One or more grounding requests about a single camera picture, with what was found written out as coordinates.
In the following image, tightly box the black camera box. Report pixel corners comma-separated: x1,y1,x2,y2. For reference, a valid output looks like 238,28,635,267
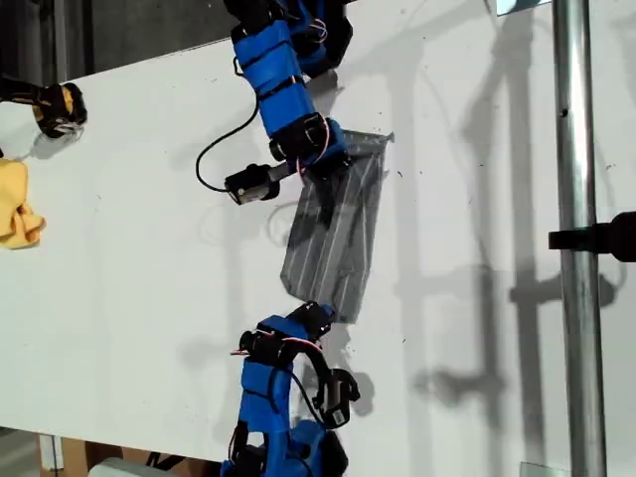
312,367,360,428
223,162,279,208

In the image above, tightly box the steel post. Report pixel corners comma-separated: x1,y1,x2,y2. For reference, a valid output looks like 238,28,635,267
551,0,610,477

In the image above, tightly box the red white servo wire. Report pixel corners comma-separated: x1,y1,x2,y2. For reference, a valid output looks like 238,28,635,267
229,333,325,358
293,116,333,176

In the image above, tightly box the black camera cable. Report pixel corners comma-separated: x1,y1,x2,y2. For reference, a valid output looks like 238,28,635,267
289,370,327,431
195,54,262,193

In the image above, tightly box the yellow cloth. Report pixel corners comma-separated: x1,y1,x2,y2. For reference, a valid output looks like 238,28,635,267
0,157,47,252

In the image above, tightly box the black yellow power tool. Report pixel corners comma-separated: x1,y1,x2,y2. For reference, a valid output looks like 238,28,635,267
0,73,89,140

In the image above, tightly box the short black camera stalk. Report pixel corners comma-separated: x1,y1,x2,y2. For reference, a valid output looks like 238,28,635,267
267,161,299,181
297,342,334,384

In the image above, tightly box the grey striped towel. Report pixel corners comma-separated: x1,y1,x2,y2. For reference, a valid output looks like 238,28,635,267
279,129,397,327

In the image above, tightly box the black clamp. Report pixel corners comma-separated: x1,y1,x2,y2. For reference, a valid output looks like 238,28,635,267
548,210,636,264

